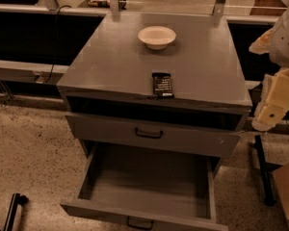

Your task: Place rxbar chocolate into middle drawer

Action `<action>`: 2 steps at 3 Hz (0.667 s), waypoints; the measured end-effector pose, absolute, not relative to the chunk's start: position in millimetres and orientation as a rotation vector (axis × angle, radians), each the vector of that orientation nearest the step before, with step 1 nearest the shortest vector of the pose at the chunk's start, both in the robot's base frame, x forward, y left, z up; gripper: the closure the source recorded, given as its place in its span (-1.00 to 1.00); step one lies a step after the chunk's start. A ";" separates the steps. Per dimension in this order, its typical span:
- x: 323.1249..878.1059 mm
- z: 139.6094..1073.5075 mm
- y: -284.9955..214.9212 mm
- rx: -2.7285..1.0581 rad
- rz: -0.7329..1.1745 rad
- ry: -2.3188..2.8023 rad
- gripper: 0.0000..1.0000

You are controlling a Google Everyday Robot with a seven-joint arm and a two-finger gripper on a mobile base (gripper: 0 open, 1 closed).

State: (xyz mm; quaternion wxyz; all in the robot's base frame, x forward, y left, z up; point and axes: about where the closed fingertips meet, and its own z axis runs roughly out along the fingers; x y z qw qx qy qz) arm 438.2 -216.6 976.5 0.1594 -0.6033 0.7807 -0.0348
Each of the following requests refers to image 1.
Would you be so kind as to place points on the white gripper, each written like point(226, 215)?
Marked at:
point(285, 45)

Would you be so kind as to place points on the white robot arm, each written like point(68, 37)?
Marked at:
point(275, 42)

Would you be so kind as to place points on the grey drawer cabinet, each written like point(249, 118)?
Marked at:
point(112, 74)

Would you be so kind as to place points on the closed grey top drawer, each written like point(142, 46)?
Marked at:
point(150, 134)

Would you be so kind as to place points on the open grey middle drawer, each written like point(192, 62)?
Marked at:
point(147, 190)

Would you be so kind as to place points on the black metal leg right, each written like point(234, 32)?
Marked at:
point(269, 197)

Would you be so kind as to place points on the black metal leg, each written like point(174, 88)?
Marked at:
point(17, 200)
point(269, 197)

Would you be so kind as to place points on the white bowl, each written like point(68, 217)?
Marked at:
point(156, 37)

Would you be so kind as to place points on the black metal leg left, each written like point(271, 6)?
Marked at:
point(17, 200)

